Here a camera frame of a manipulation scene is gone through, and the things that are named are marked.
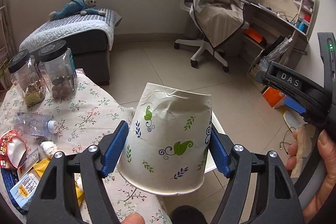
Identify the white leaf-pattern paper cup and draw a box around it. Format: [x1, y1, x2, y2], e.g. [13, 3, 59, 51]
[117, 83, 212, 196]

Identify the clear plastic water bottle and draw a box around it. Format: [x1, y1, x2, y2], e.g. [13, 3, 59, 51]
[13, 113, 58, 139]

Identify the yellow snack wrapper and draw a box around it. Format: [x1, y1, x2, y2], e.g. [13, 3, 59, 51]
[33, 158, 84, 206]

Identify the red white snack wrapper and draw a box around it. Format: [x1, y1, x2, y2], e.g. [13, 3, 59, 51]
[0, 130, 27, 169]

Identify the blue white carton box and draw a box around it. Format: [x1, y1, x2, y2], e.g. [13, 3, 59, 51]
[1, 168, 40, 215]

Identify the white trash bin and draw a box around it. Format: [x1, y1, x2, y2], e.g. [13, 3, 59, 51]
[205, 112, 230, 176]

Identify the person's right hand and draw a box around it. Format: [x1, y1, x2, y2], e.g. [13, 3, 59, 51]
[285, 128, 336, 224]

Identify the person's left hand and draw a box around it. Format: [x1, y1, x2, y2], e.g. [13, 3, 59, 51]
[121, 212, 145, 224]

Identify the white round scale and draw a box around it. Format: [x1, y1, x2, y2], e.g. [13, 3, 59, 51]
[283, 110, 305, 132]

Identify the orange paper shopping bag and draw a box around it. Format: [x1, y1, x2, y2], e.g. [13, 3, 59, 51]
[262, 87, 285, 109]

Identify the silver plastic bag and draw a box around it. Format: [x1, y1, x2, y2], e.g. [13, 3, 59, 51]
[258, 36, 293, 71]

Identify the blue bottle on desk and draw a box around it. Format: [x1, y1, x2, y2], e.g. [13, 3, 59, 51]
[296, 20, 308, 33]

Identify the orange box under desk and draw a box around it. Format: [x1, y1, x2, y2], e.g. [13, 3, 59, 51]
[244, 27, 264, 44]

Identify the clear jar with brown balls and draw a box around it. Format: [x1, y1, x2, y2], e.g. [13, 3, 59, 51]
[38, 39, 77, 100]

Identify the clear jar with snacks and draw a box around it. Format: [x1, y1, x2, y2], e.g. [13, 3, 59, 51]
[8, 50, 46, 107]

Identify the beige blanket on chair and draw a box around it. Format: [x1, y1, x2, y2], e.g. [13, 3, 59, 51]
[189, 0, 244, 48]

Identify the blue plush monkey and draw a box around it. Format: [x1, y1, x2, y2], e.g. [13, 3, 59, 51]
[49, 0, 106, 20]

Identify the black cable on floor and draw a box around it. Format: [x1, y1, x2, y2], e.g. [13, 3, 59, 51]
[280, 126, 297, 155]

